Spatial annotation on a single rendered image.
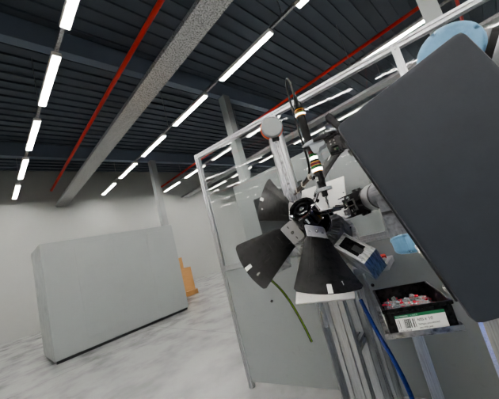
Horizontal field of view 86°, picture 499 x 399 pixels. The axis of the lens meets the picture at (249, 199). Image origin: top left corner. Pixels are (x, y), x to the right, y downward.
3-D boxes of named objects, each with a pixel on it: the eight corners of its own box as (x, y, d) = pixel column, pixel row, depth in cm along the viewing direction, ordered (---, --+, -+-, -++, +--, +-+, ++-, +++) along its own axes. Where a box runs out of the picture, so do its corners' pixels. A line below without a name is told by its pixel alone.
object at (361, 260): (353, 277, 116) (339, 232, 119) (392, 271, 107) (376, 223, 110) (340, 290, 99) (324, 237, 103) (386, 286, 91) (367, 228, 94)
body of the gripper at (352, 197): (336, 198, 89) (351, 191, 77) (359, 189, 90) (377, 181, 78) (345, 219, 88) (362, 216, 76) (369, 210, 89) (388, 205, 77)
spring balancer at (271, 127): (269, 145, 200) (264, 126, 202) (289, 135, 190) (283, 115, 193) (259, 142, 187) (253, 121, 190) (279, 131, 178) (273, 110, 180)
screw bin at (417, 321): (379, 310, 90) (371, 290, 91) (433, 302, 86) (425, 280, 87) (390, 338, 70) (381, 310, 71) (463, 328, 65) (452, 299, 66)
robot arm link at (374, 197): (394, 209, 61) (382, 174, 62) (371, 214, 72) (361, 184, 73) (426, 200, 61) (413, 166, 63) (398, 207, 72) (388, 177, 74)
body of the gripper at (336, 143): (327, 153, 106) (359, 142, 101) (321, 133, 107) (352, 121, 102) (330, 157, 113) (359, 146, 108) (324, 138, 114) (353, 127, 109)
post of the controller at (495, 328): (498, 365, 42) (452, 243, 45) (523, 366, 40) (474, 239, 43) (503, 376, 39) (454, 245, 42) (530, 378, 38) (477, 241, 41)
